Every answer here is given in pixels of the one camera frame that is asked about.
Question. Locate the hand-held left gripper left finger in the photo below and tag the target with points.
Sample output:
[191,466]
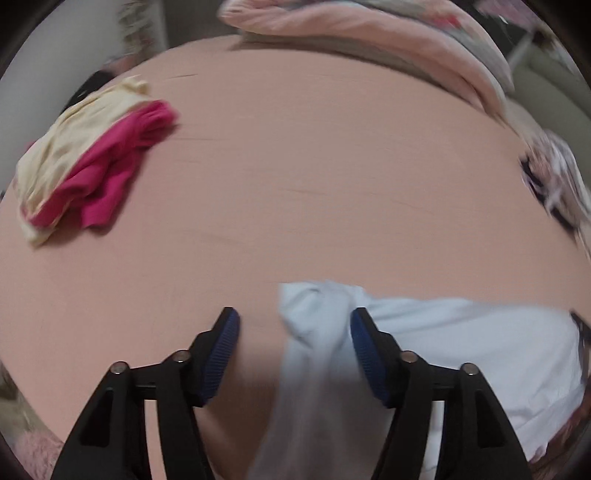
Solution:
[221,360]

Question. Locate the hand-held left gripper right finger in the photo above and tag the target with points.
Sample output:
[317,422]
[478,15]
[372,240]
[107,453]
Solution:
[369,360]

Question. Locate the light blue navy-trimmed t-shirt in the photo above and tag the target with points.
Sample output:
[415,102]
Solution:
[461,346]

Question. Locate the stack of folded clothes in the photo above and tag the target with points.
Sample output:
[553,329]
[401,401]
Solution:
[558,184]

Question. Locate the bed with pink sheet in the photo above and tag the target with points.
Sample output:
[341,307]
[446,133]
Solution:
[277,207]

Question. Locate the magenta garment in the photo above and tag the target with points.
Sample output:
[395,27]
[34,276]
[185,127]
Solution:
[111,175]

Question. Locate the cream garment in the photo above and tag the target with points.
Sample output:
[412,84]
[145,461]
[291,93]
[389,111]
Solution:
[69,134]

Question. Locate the black bag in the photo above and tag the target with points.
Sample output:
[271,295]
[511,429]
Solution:
[92,85]

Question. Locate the folded pink duvet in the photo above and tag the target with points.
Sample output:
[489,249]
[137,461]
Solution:
[369,27]

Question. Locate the grey green bed headboard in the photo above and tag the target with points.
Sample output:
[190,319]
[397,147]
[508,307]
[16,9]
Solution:
[549,78]

